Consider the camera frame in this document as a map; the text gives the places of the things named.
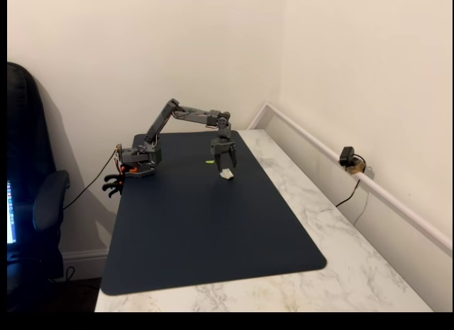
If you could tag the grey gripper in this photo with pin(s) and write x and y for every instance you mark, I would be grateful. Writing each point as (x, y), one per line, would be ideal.
(222, 145)

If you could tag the white plastic printed part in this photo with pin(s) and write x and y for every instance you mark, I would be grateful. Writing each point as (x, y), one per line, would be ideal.
(227, 174)

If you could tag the grey robot arm with base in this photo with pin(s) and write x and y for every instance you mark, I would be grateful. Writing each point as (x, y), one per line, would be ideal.
(159, 120)

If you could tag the dark blue desk mat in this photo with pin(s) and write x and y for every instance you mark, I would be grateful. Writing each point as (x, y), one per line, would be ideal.
(213, 237)

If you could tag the black clamp with orange pads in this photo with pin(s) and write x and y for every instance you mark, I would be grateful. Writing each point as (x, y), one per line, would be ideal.
(111, 188)

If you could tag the black webcam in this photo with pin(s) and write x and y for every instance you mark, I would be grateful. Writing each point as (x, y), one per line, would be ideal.
(347, 155)

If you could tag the white skirting board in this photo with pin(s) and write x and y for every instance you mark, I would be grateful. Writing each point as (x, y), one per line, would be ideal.
(85, 260)

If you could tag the black office chair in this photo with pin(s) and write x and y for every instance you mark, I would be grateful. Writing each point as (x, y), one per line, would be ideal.
(25, 131)

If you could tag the laptop with lit screen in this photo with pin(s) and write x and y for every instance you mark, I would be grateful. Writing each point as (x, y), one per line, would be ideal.
(11, 216)

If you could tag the tan webcam mount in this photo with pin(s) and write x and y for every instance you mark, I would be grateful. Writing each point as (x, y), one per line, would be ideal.
(357, 167)

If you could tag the white wall ledge rail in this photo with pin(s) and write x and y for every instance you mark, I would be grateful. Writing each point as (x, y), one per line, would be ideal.
(390, 198)

